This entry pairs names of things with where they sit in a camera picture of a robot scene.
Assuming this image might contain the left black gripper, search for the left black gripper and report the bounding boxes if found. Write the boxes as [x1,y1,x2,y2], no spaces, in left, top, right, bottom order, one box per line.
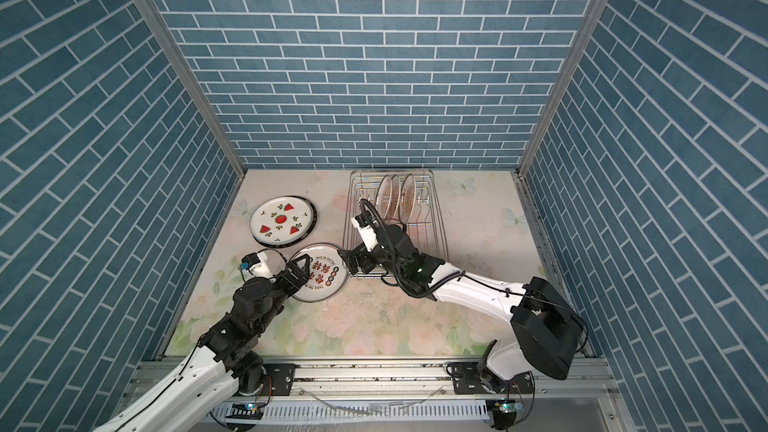
[253,254,311,336]

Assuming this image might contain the patterned brown white plate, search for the patterned brown white plate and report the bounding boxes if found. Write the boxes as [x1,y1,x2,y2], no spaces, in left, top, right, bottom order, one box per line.
[291,243,349,303]

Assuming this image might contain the strawberry print blue rim plate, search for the strawberry print blue rim plate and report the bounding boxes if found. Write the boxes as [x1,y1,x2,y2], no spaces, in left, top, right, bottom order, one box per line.
[249,196,316,245]

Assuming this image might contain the dark patterned rim plate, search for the dark patterned rim plate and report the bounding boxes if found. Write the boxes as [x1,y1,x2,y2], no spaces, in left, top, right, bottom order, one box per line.
[250,194,318,248]

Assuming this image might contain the red rim white plate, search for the red rim white plate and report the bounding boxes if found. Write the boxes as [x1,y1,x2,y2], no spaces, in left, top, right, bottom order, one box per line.
[375,175,393,219]

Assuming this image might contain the sunburst white plate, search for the sunburst white plate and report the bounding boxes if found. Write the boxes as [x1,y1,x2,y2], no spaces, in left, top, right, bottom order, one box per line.
[399,174,416,223]
[387,174,401,220]

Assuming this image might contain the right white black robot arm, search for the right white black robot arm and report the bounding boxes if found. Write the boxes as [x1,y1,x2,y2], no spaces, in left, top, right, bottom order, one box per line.
[340,225,587,392]

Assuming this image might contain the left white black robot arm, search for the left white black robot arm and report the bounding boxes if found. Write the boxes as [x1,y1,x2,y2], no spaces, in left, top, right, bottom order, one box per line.
[97,254,312,431]

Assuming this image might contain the left green circuit board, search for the left green circuit board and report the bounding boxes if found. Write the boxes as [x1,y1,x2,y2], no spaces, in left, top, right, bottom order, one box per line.
[225,402,264,421]

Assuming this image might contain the green circuit board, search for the green circuit board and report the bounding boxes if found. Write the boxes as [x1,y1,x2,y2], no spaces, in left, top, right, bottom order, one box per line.
[225,402,264,421]
[486,399,524,422]

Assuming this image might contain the right green circuit board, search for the right green circuit board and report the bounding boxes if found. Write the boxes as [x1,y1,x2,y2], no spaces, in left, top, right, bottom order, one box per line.
[486,399,524,422]

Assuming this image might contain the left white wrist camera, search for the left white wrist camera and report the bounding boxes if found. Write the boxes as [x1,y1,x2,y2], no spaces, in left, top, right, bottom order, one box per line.
[239,249,273,281]

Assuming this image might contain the silver wire dish rack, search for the silver wire dish rack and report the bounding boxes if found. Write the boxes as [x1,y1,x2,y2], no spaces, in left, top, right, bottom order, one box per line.
[342,169,449,260]

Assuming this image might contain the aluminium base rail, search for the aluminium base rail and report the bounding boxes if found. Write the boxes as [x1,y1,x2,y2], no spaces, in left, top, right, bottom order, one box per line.
[119,356,631,427]

